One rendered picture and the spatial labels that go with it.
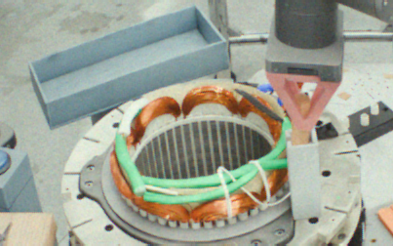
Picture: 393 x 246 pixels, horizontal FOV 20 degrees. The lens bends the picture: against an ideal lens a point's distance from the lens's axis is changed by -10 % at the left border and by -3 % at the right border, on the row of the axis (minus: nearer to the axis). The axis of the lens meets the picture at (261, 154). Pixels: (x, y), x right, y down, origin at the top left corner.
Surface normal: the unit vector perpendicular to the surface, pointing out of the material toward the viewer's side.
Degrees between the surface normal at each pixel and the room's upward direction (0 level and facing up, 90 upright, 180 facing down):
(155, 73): 90
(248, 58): 0
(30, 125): 0
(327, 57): 5
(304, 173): 90
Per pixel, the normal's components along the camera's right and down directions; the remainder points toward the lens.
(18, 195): 0.93, 0.18
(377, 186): -0.07, -0.77
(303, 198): 0.09, 0.63
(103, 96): 0.39, 0.57
